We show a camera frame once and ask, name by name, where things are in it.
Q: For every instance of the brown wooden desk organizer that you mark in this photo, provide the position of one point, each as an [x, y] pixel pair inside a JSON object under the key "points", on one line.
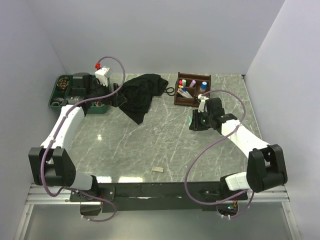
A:
{"points": [[194, 91]]}

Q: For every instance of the pink brown rolled tie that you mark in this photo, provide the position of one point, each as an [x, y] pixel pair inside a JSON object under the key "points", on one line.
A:
{"points": [[98, 103]]}

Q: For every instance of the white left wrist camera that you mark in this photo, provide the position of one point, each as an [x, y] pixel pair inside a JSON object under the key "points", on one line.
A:
{"points": [[102, 74]]}

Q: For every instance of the green compartment tray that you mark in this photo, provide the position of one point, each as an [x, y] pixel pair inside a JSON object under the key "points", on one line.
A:
{"points": [[68, 99]]}

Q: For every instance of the peach cap white marker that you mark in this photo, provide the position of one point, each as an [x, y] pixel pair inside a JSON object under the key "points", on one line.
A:
{"points": [[184, 94]]}

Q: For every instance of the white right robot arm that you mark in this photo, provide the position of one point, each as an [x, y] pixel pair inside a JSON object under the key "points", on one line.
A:
{"points": [[266, 168]]}

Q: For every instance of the light blue cap marker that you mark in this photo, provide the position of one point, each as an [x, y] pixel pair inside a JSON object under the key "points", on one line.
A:
{"points": [[184, 89]]}

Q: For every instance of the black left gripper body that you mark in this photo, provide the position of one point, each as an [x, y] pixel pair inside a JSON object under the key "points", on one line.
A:
{"points": [[99, 90]]}

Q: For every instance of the green correction tape dispenser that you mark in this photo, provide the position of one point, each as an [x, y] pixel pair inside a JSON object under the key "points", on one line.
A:
{"points": [[189, 119]]}

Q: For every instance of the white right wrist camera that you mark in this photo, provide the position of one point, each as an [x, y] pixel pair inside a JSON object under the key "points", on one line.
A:
{"points": [[202, 103]]}

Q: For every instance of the black base crossbar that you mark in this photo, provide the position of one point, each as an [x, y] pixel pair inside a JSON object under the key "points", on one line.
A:
{"points": [[148, 196]]}

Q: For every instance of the green pastel highlighter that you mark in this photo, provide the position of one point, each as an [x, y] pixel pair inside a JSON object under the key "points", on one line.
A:
{"points": [[184, 82]]}

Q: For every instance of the blue correction tape roll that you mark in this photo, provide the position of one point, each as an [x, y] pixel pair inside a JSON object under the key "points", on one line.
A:
{"points": [[204, 85]]}

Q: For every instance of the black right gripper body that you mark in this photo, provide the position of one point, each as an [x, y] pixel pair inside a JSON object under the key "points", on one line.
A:
{"points": [[202, 120]]}

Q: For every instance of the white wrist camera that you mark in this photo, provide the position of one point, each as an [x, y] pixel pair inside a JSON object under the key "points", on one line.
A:
{"points": [[202, 103], [102, 74]]}

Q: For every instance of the brown patterned rolled tie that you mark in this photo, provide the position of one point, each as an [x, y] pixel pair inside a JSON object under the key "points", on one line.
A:
{"points": [[62, 84]]}

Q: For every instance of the grey rolled tie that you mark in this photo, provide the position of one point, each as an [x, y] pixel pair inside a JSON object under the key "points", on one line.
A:
{"points": [[56, 102]]}

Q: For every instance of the purple pastel highlighter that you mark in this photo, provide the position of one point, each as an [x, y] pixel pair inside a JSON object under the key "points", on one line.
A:
{"points": [[192, 84]]}

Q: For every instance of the beige eraser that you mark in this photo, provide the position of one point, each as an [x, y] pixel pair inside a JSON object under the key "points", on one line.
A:
{"points": [[157, 169]]}

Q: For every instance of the black drawstring shorts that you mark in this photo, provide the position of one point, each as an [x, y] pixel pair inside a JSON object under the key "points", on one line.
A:
{"points": [[139, 93]]}

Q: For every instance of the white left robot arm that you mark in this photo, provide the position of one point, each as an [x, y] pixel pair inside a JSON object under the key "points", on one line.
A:
{"points": [[50, 163]]}

